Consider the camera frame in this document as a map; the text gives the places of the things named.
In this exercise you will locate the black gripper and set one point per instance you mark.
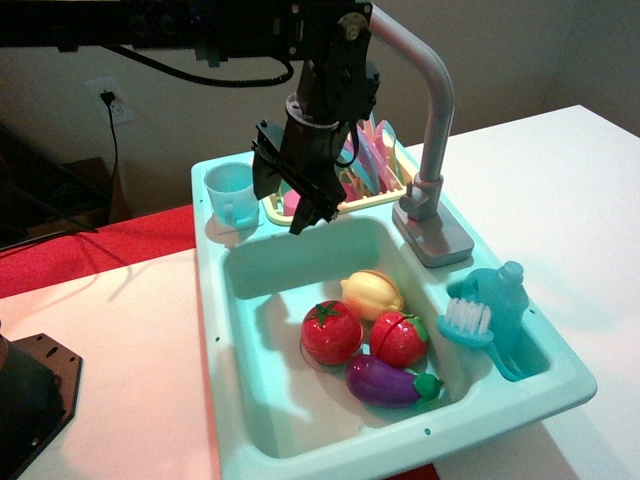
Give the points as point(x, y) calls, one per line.
point(302, 154)

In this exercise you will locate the translucent blue plastic cup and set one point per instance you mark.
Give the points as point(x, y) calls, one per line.
point(231, 194)

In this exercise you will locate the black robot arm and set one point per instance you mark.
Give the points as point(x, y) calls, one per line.
point(336, 89)

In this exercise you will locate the pink toy cup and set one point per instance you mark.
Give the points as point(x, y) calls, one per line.
point(290, 201)

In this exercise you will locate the yellow dish rack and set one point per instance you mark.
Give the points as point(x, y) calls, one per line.
point(357, 196)

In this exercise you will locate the blue toy plate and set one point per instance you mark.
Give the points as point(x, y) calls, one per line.
point(364, 166)

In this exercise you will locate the pink toy plate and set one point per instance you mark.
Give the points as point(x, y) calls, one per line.
point(382, 154)

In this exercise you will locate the yellow toy lemon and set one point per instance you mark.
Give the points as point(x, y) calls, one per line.
point(369, 293)

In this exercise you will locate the red toy tomato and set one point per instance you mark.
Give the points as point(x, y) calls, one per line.
point(331, 333)

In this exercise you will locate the grey toy faucet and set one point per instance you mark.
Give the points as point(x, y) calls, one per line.
point(430, 229)

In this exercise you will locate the red toy strawberry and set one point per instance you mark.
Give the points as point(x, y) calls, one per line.
point(399, 339)

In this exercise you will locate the purple toy eggplant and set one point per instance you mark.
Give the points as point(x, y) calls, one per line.
point(375, 383)

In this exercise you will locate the blue dish brush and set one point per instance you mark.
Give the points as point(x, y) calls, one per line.
point(467, 324)

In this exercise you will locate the blue toy soap bottle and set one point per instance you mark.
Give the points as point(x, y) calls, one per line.
point(502, 291)

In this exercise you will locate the red cloth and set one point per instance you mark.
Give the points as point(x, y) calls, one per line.
point(117, 245)

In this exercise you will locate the white wall outlet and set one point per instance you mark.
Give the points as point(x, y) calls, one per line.
point(106, 95)

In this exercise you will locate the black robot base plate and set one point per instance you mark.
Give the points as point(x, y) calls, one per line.
point(40, 381)

